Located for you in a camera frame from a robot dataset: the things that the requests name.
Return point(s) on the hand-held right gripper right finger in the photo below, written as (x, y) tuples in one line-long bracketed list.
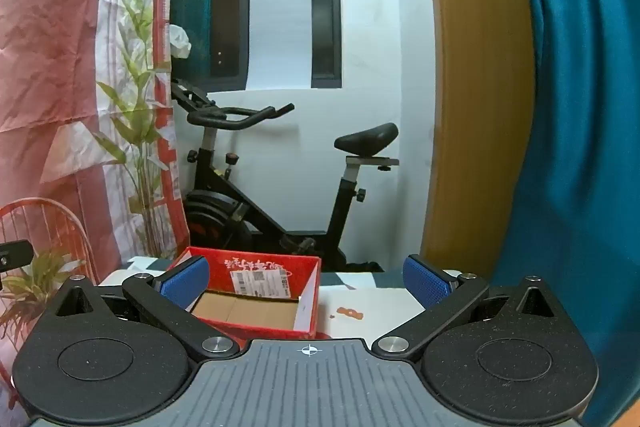
[(426, 282)]

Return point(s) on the wooden door panel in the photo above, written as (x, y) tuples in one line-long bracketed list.
[(475, 82)]

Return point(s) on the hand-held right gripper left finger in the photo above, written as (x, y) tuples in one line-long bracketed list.
[(186, 279)]

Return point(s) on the red strawberry print cardboard box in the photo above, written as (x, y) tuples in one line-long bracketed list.
[(272, 269)]

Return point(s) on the teal curtain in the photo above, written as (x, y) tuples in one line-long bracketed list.
[(590, 107)]

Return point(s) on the pink bamboo print sheet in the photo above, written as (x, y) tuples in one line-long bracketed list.
[(50, 32)]

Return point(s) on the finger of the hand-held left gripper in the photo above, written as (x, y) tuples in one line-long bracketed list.
[(15, 254)]

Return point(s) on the white plastic bag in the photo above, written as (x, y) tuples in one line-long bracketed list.
[(179, 41)]

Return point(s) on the white cartoon print tablecloth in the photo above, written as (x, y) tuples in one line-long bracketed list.
[(375, 304)]

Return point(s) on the black exercise bike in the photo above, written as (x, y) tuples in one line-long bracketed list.
[(225, 202)]

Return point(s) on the white paper sheet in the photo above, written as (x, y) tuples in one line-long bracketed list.
[(280, 42)]

